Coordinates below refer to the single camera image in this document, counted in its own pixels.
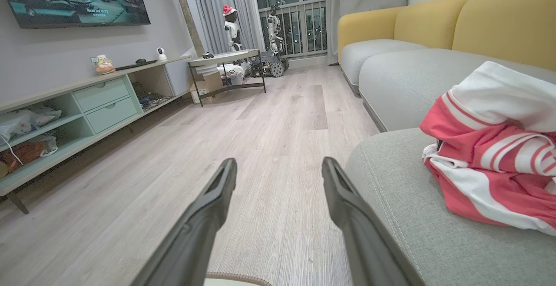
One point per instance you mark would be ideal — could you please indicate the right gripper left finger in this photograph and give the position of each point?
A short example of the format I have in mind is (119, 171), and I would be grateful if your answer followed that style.
(195, 242)

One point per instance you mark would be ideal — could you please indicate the cardboard box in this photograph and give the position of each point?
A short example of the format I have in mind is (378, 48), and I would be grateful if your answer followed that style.
(208, 84)

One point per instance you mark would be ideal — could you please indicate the grey curtain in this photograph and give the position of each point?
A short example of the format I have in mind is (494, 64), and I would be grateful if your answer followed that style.
(217, 8)

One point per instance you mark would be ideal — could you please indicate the white plastic bag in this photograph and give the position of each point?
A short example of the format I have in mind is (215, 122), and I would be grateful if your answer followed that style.
(26, 121)

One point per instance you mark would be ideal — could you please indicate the orange toy figure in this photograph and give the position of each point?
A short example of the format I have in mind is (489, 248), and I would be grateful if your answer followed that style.
(104, 65)

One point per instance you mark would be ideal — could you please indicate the pale green TV cabinet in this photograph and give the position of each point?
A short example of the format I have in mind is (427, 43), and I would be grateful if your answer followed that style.
(108, 101)

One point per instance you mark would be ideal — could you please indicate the small white security camera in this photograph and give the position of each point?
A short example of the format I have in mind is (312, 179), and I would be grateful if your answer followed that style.
(161, 54)

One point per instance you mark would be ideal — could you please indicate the indoor tree trunk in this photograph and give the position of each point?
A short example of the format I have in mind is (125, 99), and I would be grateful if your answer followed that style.
(189, 17)

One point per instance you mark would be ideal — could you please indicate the white humanoid robot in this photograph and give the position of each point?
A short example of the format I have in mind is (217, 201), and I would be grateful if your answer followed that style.
(274, 30)

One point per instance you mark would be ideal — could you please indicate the brown bundle in bag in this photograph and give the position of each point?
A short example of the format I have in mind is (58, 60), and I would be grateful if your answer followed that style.
(26, 151)

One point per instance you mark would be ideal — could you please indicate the coffee table with black legs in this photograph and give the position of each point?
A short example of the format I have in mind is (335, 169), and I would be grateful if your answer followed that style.
(226, 56)

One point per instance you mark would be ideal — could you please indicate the red Bulls basketball jersey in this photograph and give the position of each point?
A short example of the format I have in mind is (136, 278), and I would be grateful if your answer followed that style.
(499, 147)

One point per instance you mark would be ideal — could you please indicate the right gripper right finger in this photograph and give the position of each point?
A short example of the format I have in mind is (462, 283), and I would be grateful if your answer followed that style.
(360, 238)

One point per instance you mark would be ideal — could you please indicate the long black remote bar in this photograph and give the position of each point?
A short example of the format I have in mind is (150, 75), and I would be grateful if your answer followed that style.
(134, 65)

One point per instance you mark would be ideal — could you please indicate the grey sofa with yellow back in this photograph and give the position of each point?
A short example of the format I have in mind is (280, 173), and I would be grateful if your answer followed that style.
(412, 82)

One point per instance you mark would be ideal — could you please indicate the wheeled rover robot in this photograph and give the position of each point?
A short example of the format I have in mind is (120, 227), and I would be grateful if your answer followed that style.
(271, 65)

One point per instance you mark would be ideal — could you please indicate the humanoid robot with red hat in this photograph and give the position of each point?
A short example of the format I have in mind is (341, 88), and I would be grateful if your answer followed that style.
(232, 30)

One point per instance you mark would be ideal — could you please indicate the small black object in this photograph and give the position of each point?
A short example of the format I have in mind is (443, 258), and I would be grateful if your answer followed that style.
(208, 55)

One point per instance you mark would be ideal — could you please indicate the balcony railing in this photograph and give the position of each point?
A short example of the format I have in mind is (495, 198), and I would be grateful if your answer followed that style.
(299, 30)

